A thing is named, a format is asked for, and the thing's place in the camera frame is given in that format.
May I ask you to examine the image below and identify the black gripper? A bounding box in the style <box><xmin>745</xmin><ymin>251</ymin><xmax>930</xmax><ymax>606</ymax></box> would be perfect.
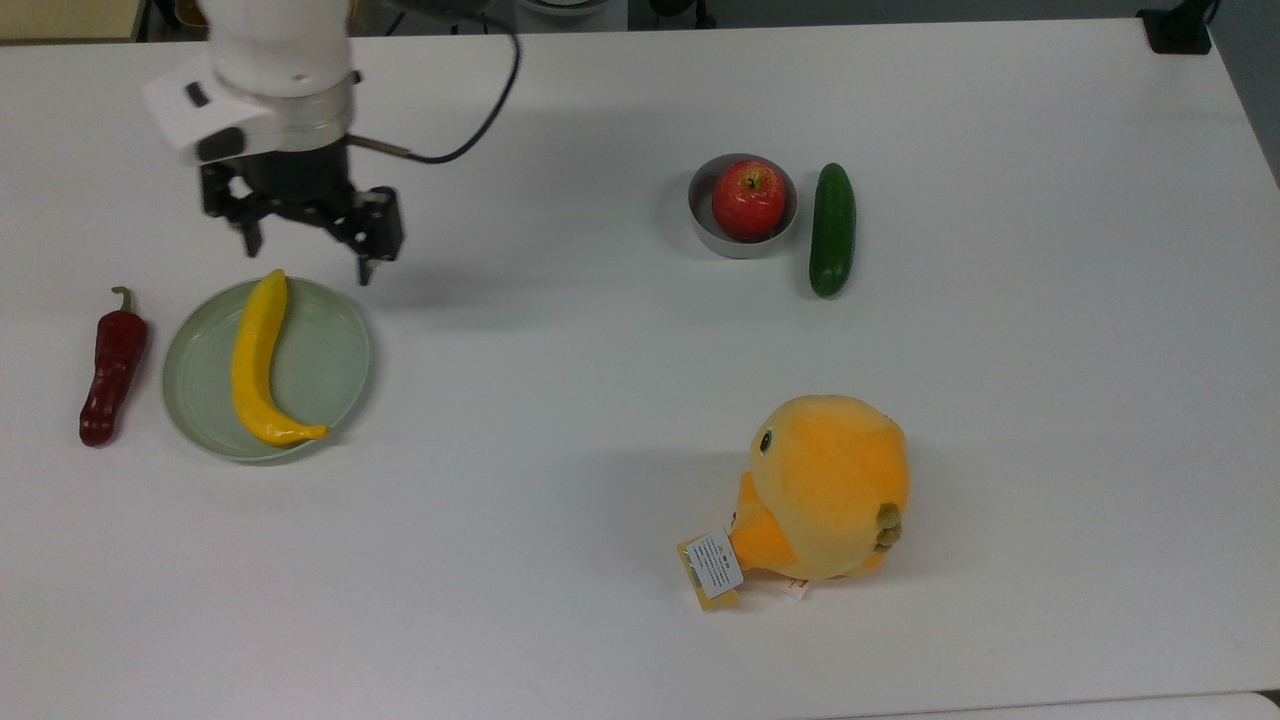
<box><xmin>200</xmin><ymin>138</ymin><xmax>404</xmax><ymax>289</ymax></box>

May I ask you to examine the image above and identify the red chili pepper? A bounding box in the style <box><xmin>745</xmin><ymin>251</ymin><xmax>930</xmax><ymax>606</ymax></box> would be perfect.
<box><xmin>78</xmin><ymin>286</ymin><xmax>150</xmax><ymax>448</ymax></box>

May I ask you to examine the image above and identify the pale green plastic plate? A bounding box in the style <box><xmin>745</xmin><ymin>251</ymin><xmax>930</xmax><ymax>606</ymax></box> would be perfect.
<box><xmin>162</xmin><ymin>277</ymin><xmax>373</xmax><ymax>463</ymax></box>

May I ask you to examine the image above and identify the yellow banana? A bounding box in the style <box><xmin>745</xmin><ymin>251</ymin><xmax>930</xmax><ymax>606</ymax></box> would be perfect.
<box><xmin>231</xmin><ymin>268</ymin><xmax>329</xmax><ymax>447</ymax></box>

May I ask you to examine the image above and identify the light wooden cabinet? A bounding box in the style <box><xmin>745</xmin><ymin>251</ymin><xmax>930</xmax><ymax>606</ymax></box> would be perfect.
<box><xmin>0</xmin><ymin>0</ymin><xmax>149</xmax><ymax>43</ymax></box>

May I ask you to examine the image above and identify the small round metal bowl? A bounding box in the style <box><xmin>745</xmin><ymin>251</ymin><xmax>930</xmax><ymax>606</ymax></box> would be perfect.
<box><xmin>687</xmin><ymin>153</ymin><xmax>800</xmax><ymax>260</ymax></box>

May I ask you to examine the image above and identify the red apple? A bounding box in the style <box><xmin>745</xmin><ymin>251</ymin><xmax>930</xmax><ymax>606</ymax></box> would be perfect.
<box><xmin>711</xmin><ymin>160</ymin><xmax>788</xmax><ymax>243</ymax></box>

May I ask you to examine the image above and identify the green cucumber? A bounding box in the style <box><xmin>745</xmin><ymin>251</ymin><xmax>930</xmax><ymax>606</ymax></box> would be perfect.
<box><xmin>808</xmin><ymin>162</ymin><xmax>858</xmax><ymax>299</ymax></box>

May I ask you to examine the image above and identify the white paper hang tag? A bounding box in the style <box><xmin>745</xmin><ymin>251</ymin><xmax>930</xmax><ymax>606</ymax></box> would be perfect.
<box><xmin>683</xmin><ymin>528</ymin><xmax>746</xmax><ymax>601</ymax></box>

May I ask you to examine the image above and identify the orange plush toy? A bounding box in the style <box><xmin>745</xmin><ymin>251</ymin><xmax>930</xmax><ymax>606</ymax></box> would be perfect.
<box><xmin>725</xmin><ymin>394</ymin><xmax>911</xmax><ymax>601</ymax></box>

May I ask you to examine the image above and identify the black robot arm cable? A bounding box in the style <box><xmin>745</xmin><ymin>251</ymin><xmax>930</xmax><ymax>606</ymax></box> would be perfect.
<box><xmin>348</xmin><ymin>0</ymin><xmax>523</xmax><ymax>166</ymax></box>

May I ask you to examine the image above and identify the black camera stand base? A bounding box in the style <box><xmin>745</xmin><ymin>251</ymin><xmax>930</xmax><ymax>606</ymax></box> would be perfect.
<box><xmin>1137</xmin><ymin>0</ymin><xmax>1221</xmax><ymax>56</ymax></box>

